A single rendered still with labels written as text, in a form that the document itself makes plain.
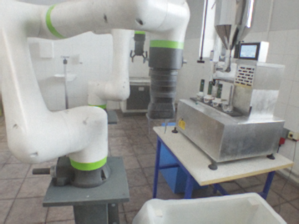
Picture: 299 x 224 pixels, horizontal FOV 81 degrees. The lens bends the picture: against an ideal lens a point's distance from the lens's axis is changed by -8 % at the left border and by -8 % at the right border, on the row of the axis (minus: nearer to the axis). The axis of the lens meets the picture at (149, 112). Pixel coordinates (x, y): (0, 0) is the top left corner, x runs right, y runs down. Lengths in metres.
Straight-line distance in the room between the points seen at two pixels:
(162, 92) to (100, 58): 4.20
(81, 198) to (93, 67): 4.18
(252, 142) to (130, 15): 1.04
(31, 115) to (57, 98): 4.30
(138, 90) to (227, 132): 3.25
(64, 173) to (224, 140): 0.80
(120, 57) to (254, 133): 0.90
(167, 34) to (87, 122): 0.32
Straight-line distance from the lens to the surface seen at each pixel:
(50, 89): 4.82
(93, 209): 0.76
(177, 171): 1.96
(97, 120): 0.58
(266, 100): 1.32
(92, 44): 4.67
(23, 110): 0.56
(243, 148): 1.23
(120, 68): 1.18
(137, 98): 4.20
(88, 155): 0.62
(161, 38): 0.50
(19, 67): 0.62
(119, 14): 0.42
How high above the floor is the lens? 1.34
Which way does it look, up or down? 16 degrees down
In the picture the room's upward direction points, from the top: 4 degrees clockwise
